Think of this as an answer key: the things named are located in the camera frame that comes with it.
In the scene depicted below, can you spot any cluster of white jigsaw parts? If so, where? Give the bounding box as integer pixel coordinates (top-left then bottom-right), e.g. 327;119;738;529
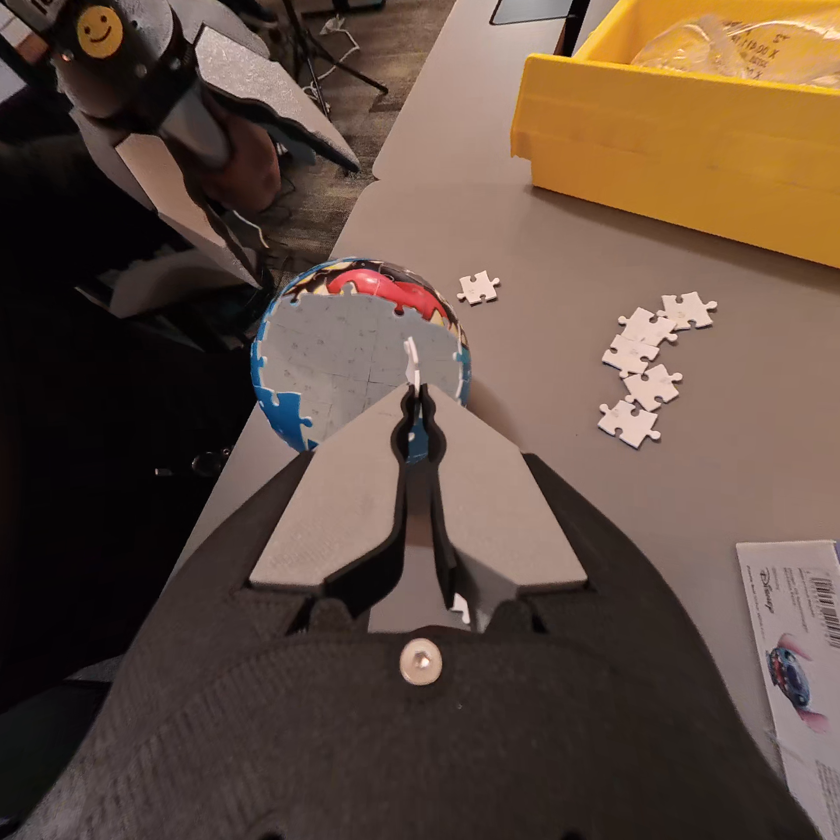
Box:
598;292;718;450

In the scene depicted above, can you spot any cartoon puzzle box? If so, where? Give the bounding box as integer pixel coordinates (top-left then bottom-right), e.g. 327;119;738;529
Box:
736;539;840;840

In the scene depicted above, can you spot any clear plastic bag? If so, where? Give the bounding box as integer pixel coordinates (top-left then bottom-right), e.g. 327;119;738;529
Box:
630;10;840;89

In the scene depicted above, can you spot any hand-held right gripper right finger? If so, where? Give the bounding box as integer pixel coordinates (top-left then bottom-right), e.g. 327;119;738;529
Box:
420;384;588;632

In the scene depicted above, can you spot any person's left hand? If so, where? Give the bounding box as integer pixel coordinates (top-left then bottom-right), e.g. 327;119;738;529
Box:
202;92;284;212

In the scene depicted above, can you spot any black badge reel with clip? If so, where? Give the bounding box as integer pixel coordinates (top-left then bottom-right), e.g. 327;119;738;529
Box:
154;445;234;479

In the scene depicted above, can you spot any black tripod stand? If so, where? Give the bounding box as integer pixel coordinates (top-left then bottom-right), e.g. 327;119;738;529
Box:
279;0;389;99

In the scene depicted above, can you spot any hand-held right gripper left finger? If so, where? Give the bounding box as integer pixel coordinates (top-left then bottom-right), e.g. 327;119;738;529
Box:
248;382;421;619

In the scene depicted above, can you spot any blue puzzle ball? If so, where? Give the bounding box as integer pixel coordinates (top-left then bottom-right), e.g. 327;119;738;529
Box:
251;257;472;463

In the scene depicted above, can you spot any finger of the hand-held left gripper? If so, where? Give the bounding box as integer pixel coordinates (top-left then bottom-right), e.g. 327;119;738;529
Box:
195;25;362;175
71;110;277;293

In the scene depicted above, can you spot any yellow plastic bin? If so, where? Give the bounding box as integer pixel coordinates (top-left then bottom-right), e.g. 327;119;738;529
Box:
511;0;840;270

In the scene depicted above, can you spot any grey table cable hatch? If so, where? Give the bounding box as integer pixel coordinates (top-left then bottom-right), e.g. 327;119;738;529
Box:
489;0;578;26

